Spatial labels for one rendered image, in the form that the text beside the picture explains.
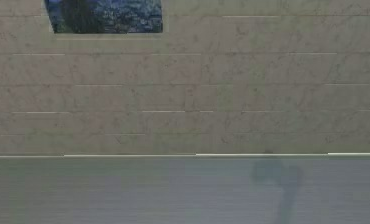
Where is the blue framed wall picture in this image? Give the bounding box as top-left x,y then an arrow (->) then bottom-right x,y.
43,0 -> 165,35

